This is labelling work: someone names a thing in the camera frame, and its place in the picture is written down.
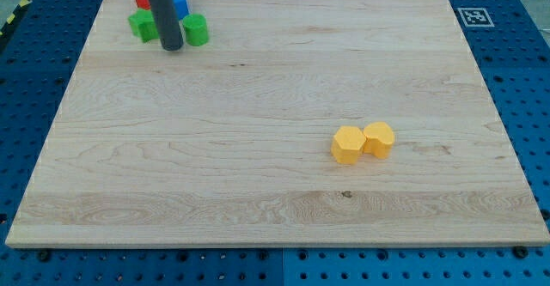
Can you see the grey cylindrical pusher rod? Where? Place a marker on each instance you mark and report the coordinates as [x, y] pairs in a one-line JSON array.
[[167, 24]]

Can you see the yellow heart block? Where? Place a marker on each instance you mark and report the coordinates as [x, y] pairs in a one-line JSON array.
[[379, 139]]

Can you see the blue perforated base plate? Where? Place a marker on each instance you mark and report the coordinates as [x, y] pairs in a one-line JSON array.
[[40, 50]]

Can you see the blue block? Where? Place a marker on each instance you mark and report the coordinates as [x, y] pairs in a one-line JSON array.
[[181, 8]]

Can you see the white fiducial marker tag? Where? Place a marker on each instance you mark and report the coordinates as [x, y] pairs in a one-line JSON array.
[[475, 17]]

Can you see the wooden board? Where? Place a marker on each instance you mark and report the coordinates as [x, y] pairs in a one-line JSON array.
[[229, 144]]

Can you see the green cylinder block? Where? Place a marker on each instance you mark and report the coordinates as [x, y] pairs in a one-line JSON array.
[[196, 30]]

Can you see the yellow hexagon block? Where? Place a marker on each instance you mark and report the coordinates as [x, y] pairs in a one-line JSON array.
[[348, 144]]

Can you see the green star block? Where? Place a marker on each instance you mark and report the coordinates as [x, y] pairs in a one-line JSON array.
[[143, 26]]

